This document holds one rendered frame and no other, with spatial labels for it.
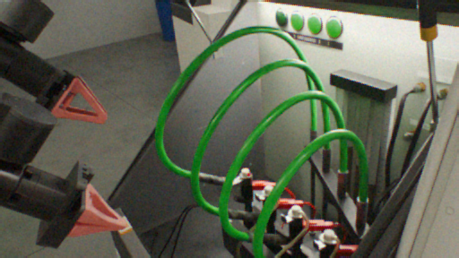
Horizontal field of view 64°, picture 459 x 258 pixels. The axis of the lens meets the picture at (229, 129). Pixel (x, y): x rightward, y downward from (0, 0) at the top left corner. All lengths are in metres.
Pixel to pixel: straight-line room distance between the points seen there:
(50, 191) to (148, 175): 0.58
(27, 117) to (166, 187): 0.70
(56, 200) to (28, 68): 0.22
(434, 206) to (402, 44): 0.36
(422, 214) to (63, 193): 0.46
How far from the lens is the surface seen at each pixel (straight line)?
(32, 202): 0.51
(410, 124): 0.82
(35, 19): 0.64
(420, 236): 0.56
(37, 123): 0.46
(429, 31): 0.49
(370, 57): 0.84
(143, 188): 1.08
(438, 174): 0.53
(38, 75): 0.63
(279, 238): 0.70
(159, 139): 0.66
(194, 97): 1.04
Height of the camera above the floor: 1.58
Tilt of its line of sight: 27 degrees down
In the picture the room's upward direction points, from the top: 6 degrees counter-clockwise
